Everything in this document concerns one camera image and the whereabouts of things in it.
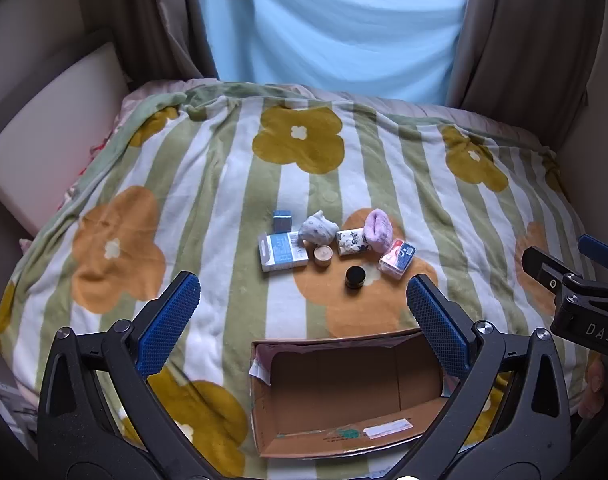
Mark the person's right hand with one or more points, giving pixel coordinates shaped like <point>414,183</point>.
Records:
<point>598,385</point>

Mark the light blue window sheet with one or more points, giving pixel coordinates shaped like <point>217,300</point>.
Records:
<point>334,25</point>

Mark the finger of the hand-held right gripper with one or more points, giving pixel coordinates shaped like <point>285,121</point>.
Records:
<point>543,265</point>
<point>601,249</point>

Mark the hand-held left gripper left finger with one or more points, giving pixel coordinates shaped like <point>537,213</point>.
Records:
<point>169,325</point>

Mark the brown curtain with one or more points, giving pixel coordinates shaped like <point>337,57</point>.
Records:
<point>523,45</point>
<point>159,15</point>

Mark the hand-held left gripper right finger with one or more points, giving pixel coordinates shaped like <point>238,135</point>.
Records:
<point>436,325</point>

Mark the round wooden jar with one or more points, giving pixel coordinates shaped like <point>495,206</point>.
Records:
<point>323,256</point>

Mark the white padded cushion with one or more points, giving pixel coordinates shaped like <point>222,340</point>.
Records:
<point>49,145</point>

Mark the cardboard box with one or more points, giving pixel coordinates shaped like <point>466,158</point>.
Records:
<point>334,390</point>

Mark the white patterned sock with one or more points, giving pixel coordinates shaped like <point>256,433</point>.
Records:
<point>318,228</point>

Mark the red and blue plastic box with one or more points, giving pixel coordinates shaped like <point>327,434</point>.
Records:
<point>397,258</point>

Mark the green striped floral blanket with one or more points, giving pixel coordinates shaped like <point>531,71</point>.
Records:
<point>209,185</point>

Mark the pink fuzzy sock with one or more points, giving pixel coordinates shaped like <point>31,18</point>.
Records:
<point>378,230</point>

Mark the small blue box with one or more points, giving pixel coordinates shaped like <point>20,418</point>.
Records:
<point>282,221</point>

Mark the blue and white carton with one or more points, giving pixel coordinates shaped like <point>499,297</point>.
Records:
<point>281,253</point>

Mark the round black jar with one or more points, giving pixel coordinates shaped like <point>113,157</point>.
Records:
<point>355,277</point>

